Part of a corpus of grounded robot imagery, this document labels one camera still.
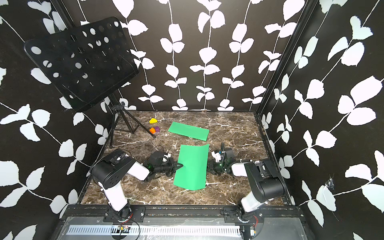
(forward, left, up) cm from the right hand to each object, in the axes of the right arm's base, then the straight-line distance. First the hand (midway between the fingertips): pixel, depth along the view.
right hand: (202, 166), depth 88 cm
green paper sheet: (-5, +6, 0) cm, 8 cm away
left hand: (+1, +11, 0) cm, 11 cm away
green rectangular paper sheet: (+28, +9, -2) cm, 30 cm away
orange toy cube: (+27, +36, 0) cm, 45 cm away
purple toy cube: (+29, +33, 0) cm, 44 cm away
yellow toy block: (+37, +38, -1) cm, 53 cm away
